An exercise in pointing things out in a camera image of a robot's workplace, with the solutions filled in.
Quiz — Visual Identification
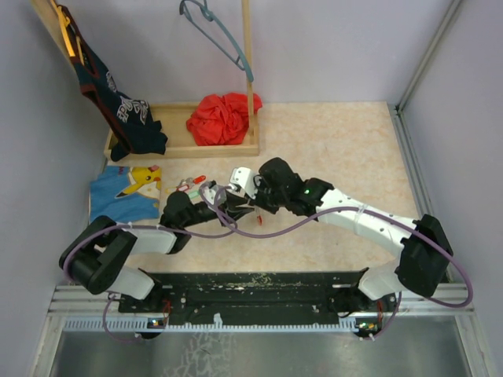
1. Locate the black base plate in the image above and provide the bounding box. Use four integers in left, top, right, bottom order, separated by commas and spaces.
74, 271, 451, 327

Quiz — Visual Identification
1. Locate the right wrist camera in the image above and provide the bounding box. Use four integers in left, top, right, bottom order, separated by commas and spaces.
229, 167, 256, 199

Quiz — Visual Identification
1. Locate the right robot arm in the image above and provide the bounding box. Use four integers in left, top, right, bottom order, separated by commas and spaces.
230, 157, 453, 311

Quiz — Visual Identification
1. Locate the blue pikachu shirt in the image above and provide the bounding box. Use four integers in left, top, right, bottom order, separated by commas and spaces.
89, 165, 162, 223

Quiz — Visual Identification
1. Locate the red crumpled cloth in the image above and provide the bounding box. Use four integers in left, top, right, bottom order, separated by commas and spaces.
185, 93, 249, 146

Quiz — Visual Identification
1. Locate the wooden rack tray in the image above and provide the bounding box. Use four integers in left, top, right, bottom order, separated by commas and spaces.
31, 1, 260, 159

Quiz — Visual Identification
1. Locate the aluminium frame rail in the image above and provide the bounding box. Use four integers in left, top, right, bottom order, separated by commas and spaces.
403, 1, 502, 369

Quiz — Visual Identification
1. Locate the yellow clothes hanger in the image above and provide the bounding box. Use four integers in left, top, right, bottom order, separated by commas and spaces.
50, 0, 84, 64

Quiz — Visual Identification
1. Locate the teal clothes hanger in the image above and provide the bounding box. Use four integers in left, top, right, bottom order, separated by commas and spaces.
178, 0, 255, 82

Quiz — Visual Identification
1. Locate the dark navy jersey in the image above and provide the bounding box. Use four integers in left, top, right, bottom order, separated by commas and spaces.
63, 6, 168, 162

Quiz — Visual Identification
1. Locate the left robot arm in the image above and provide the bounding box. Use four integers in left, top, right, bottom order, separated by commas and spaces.
59, 183, 254, 312

